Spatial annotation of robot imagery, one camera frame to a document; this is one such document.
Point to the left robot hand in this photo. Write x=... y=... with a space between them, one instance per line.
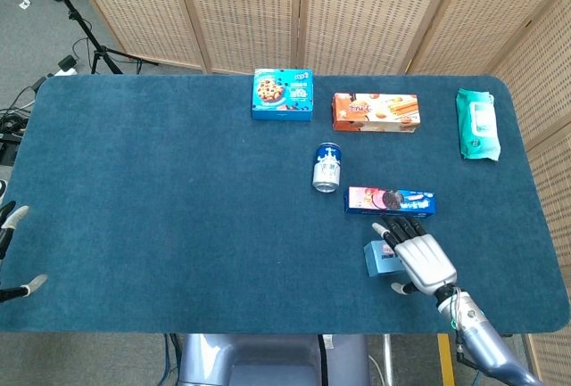
x=6 y=248

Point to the white power strip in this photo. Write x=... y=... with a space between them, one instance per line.
x=67 y=67

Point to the blue and white drink can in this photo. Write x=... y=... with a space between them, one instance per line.
x=328 y=167

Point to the blue sandwich cookie box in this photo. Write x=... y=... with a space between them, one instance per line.
x=388 y=201

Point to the wooden folding screen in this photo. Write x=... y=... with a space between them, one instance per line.
x=357 y=11

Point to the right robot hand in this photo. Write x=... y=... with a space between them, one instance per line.
x=419 y=257

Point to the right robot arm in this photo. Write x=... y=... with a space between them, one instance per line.
x=482 y=341

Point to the blue chocolate chip cookie box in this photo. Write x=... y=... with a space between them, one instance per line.
x=283 y=94

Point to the teal wet wipes pack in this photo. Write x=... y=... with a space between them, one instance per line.
x=477 y=123

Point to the black tripod stand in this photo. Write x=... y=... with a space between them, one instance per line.
x=76 y=20

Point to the orange biscuit box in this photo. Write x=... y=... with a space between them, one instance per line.
x=375 y=112

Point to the blue table mat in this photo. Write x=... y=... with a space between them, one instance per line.
x=178 y=203

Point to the robot torso base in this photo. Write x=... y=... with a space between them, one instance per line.
x=272 y=359

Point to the small light blue box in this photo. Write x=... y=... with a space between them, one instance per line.
x=379 y=261

